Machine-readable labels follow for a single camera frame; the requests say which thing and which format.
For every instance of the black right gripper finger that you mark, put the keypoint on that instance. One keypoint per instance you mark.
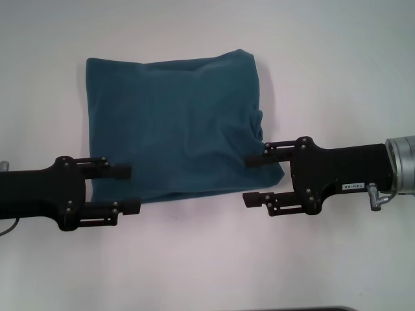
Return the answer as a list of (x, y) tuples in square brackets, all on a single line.
[(256, 161), (253, 198)]

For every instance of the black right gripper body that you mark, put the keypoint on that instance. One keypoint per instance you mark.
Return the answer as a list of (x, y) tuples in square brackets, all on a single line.
[(343, 171)]

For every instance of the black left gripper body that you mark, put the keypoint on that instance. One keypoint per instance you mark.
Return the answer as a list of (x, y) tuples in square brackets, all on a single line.
[(39, 194)]

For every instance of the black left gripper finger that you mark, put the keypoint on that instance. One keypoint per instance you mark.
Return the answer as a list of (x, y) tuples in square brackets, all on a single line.
[(131, 207), (121, 171)]

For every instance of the teal t-shirt with pink lettering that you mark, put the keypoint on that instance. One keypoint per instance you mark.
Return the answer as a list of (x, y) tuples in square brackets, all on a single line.
[(178, 129)]

